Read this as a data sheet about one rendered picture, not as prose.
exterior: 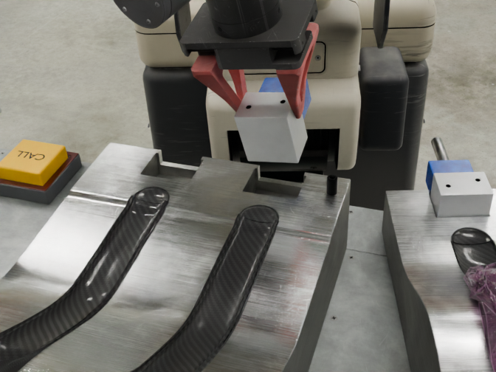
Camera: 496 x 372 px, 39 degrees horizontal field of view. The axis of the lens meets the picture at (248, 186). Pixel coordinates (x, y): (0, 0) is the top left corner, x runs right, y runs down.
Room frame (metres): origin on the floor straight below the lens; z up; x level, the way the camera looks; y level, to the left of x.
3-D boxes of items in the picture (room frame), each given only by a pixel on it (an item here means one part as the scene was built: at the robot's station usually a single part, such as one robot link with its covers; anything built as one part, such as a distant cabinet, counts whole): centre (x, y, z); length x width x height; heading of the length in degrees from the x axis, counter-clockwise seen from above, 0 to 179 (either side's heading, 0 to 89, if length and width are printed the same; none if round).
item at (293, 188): (0.54, -0.03, 0.87); 0.05 x 0.05 x 0.04; 70
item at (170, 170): (0.57, 0.07, 0.87); 0.05 x 0.05 x 0.04; 70
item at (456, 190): (0.58, -0.21, 0.86); 0.13 x 0.05 x 0.05; 177
